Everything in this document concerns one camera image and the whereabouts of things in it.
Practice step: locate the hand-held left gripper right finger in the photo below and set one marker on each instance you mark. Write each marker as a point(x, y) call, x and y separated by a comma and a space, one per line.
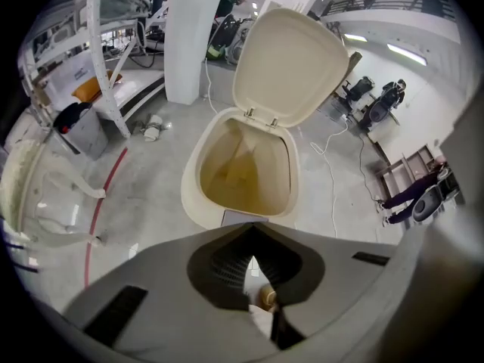
point(340, 255)

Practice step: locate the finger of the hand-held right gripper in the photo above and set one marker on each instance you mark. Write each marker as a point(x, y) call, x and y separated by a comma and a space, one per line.
point(453, 248)

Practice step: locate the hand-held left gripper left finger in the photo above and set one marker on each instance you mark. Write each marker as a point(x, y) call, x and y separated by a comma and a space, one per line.
point(162, 270)

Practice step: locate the white plastic trash bin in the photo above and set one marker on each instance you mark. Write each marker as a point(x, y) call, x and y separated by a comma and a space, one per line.
point(291, 70)

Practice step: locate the grey swivel chair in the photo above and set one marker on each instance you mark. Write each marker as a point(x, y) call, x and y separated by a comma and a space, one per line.
point(431, 199)

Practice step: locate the person's left yellow shoe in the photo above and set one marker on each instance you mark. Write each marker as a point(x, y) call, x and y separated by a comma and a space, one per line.
point(267, 296)

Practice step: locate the wooden shelf unit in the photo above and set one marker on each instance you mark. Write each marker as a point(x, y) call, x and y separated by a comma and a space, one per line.
point(404, 168)

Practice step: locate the red floor tape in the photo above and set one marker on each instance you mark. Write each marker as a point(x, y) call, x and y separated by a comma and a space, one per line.
point(98, 202)

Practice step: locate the grey bin with black bag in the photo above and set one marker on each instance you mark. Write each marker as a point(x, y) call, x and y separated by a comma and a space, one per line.
point(87, 131)

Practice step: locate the cream ornate stool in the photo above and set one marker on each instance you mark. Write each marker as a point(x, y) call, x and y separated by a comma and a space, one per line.
point(19, 187)

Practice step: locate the black office chair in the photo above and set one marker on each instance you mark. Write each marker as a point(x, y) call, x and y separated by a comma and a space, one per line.
point(359, 89)

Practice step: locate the orange cushion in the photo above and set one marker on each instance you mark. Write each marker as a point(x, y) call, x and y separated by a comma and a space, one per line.
point(89, 89)

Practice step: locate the ceiling light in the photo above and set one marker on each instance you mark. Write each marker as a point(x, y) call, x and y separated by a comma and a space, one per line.
point(406, 53)
point(355, 38)

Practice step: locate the white metal shelf rack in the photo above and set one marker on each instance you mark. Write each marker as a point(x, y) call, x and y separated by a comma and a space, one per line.
point(102, 51)

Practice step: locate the white square pillar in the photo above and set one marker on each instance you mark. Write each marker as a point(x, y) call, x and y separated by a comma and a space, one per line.
point(193, 44)

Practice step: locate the black balcony railing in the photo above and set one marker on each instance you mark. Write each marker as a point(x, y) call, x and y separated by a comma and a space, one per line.
point(389, 4)

